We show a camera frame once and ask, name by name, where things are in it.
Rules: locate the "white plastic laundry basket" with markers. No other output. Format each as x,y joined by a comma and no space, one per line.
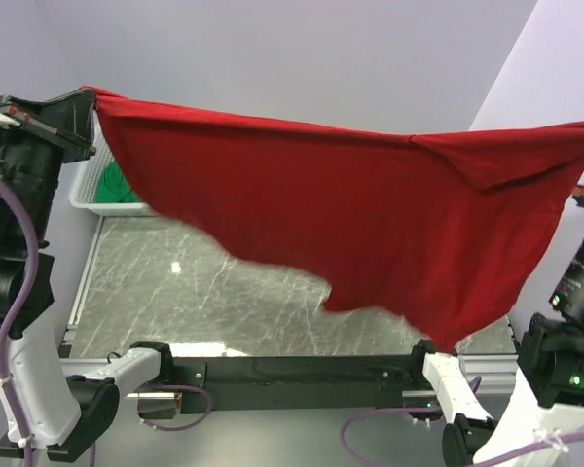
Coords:
84,189

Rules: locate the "green t-shirt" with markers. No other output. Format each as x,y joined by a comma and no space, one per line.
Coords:
113,187

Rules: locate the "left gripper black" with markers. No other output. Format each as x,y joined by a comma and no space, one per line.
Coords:
66,119

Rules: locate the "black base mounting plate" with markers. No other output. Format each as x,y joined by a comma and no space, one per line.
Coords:
303,382

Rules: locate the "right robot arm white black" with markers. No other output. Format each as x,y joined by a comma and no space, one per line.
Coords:
545,410

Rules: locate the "red t-shirt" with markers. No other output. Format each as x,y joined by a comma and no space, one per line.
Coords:
442,229

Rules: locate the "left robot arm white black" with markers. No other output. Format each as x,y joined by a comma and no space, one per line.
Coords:
45,408

